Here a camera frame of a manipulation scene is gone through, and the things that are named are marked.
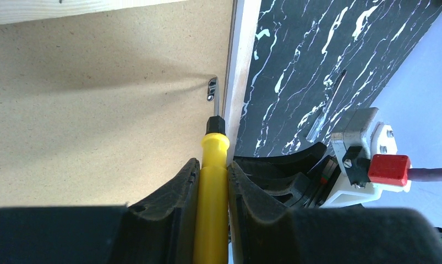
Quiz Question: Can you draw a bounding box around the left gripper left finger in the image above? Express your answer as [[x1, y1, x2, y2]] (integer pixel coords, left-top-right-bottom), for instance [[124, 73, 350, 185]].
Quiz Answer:
[[0, 158, 200, 263]]

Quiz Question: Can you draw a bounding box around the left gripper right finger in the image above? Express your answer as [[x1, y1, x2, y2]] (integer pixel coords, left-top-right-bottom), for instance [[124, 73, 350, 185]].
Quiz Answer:
[[228, 163, 442, 263]]

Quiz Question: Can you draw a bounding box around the white wooden photo frame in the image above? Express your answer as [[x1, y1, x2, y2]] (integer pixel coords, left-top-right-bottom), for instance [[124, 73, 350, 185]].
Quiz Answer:
[[0, 0, 262, 211]]

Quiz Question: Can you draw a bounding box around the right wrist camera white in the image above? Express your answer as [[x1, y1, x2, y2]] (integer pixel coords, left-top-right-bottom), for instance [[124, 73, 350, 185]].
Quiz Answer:
[[322, 107, 412, 208]]

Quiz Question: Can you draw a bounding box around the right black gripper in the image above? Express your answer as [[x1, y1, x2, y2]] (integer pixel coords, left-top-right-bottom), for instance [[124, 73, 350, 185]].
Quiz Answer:
[[233, 142, 341, 208]]

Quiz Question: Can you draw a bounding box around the yellow handled screwdriver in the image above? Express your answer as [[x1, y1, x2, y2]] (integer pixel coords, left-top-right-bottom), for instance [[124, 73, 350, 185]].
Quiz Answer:
[[193, 77, 230, 263]]

